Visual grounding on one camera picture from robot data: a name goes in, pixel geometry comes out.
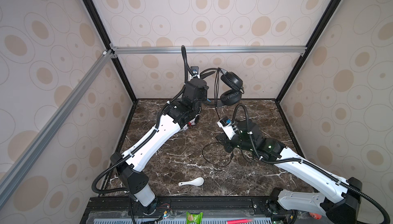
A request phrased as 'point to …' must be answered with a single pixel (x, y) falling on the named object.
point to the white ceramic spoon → (197, 181)
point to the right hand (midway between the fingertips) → (218, 136)
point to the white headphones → (193, 121)
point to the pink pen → (236, 221)
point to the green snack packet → (194, 218)
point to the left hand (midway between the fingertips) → (201, 80)
